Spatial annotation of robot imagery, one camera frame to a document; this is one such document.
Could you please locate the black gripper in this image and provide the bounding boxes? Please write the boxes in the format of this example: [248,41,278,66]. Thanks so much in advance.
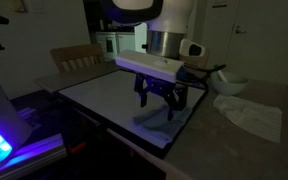
[133,71,188,122]

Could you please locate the blue cloth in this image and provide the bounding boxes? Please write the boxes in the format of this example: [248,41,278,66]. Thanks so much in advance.
[132,103,193,144]

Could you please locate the black framed whiteboard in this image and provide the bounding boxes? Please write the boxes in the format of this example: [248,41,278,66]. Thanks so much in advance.
[55,68,210,160]

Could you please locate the white robot base blue lights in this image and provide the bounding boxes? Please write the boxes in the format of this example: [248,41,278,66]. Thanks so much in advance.
[0,56,34,169]

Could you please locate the white crumpled cloth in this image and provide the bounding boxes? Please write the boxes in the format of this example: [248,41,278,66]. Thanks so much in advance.
[212,94,283,144]

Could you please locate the green capped white marker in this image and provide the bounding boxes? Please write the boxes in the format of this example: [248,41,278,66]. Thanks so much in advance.
[217,69,229,83]

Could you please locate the white kitchen counter unit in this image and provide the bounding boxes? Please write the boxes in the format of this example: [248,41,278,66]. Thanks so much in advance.
[95,30,137,61]

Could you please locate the grey bowl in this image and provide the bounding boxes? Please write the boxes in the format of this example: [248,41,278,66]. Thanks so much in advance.
[210,70,249,97]

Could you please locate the red clamp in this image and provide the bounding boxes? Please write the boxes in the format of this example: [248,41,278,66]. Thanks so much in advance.
[67,141,87,154]

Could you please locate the wooden slatted chair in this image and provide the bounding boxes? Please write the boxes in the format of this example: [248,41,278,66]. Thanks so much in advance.
[49,43,106,74]

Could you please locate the white door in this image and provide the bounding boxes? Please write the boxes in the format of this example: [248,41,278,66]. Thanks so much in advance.
[223,0,288,86]

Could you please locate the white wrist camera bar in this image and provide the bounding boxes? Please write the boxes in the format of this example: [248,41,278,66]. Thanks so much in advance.
[114,49,185,84]

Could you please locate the black cable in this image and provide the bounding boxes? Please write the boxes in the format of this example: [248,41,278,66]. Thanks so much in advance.
[180,63,227,89]

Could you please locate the metal door handle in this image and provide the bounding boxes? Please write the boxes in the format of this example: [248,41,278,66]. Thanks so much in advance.
[234,25,247,34]

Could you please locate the aluminium frame rail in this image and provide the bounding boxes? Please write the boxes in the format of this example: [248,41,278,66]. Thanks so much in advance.
[0,133,68,180]

